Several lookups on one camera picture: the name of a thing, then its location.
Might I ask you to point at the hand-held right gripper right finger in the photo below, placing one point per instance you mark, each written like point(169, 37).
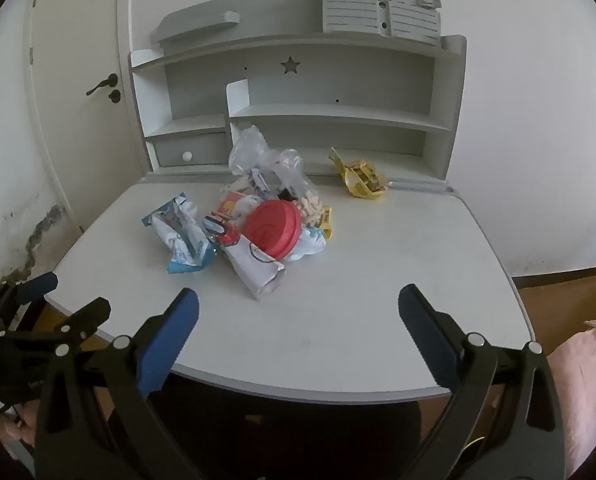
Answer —
point(428, 342)

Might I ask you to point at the grey desk hutch shelf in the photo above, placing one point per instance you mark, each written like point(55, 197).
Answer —
point(203, 85)

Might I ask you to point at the grey slatted panel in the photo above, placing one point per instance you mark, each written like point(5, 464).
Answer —
point(358, 10)

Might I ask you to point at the pink blanket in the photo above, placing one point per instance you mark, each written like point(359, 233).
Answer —
point(588, 390)

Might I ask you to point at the orange yellow carton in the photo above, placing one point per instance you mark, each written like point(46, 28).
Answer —
point(230, 205)

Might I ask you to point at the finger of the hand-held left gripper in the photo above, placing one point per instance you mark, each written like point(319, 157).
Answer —
point(35, 287)
point(85, 316)

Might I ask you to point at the large yellow snack wrapper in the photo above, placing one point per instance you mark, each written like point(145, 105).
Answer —
point(360, 182)

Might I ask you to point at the grey curved board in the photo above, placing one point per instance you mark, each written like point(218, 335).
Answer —
point(198, 25)

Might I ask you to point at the small yellow wrapper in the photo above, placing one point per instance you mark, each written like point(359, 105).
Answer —
point(326, 222)

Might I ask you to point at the blue snack wrapper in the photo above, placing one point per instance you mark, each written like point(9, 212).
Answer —
point(180, 235)

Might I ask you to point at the beige puffed snacks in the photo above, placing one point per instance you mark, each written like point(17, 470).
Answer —
point(309, 209)

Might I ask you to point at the white door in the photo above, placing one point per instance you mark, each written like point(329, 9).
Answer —
point(78, 35)

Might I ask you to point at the person's left hand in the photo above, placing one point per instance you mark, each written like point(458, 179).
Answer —
point(8, 427)

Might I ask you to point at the red plastic lid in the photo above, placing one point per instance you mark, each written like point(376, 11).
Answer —
point(272, 230)

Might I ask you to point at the white cloth with blue trim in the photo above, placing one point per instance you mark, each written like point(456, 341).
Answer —
point(312, 244)

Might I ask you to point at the white drawer knob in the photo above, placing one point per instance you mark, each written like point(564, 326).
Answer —
point(187, 156)

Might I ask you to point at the red blue small wrapper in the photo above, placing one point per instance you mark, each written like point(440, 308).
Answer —
point(220, 227)

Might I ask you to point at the black keyhole plate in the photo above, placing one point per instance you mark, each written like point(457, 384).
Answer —
point(114, 96)

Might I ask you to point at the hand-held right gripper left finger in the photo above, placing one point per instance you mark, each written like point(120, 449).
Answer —
point(170, 342)

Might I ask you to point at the grey drawer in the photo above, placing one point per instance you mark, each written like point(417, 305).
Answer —
point(203, 152)

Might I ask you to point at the clear plastic bag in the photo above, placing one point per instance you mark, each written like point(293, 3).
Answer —
point(250, 152)

